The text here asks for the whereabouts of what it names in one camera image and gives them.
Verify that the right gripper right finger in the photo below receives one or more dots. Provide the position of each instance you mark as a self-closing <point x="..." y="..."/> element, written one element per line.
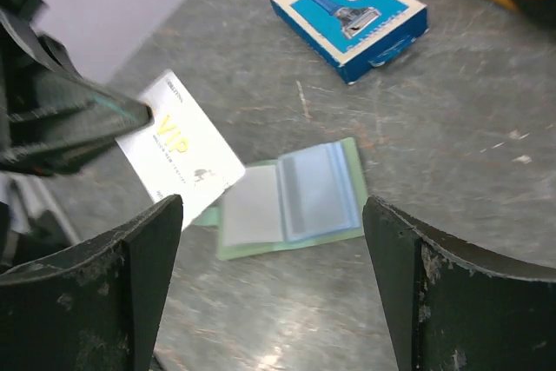
<point x="452" y="305"/>

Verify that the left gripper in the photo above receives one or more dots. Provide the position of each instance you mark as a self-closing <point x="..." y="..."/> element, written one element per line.
<point x="52" y="121"/>

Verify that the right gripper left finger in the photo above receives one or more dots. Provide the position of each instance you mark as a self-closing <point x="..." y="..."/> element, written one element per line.
<point x="96" y="305"/>

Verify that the white VIP credit card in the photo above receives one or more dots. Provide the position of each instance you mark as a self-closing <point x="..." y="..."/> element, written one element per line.
<point x="181" y="152"/>

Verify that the green card holder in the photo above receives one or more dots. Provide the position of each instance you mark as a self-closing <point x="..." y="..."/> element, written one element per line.
<point x="305" y="198"/>

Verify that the blue white product box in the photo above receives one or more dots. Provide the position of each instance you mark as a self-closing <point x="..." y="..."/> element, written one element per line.
<point x="355" y="36"/>

